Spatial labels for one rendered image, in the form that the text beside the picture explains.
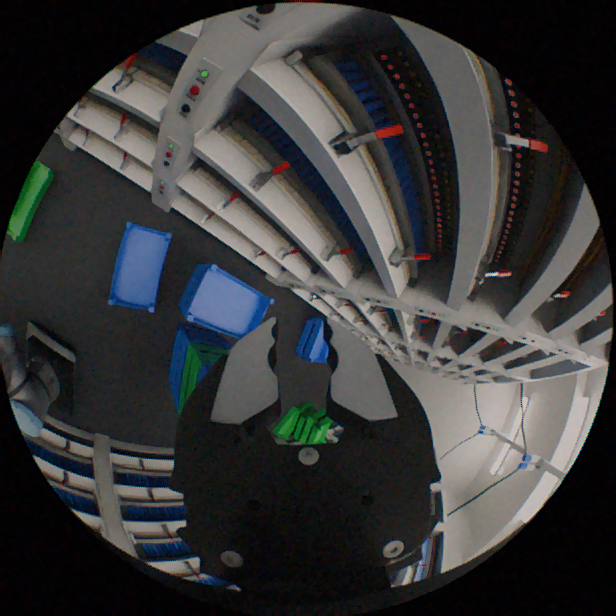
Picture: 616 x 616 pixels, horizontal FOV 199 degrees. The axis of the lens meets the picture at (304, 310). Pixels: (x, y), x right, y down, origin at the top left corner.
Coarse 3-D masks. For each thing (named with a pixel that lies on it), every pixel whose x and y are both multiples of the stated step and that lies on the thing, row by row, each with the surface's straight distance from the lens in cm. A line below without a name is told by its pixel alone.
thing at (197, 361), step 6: (198, 354) 54; (204, 354) 55; (210, 354) 57; (192, 360) 57; (198, 360) 51; (204, 360) 51; (210, 360) 52; (216, 360) 54; (192, 366) 56; (198, 366) 52; (192, 372) 56; (198, 372) 59; (192, 378) 56; (192, 384) 56; (192, 390) 56; (186, 396) 63
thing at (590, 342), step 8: (608, 312) 82; (600, 320) 84; (608, 320) 80; (592, 328) 86; (600, 328) 82; (608, 328) 74; (592, 336) 84; (600, 336) 77; (608, 336) 76; (584, 344) 81; (592, 344) 81; (600, 344) 80; (584, 352) 86
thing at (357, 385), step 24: (336, 336) 10; (336, 360) 9; (360, 360) 9; (336, 384) 8; (360, 384) 8; (384, 384) 8; (336, 408) 8; (360, 408) 7; (384, 408) 8; (360, 432) 8
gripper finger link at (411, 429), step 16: (384, 368) 9; (400, 384) 9; (400, 400) 8; (416, 400) 9; (400, 416) 8; (416, 416) 8; (368, 432) 8; (384, 432) 7; (400, 432) 7; (416, 432) 8; (416, 448) 7; (432, 448) 8; (432, 464) 8; (432, 480) 7
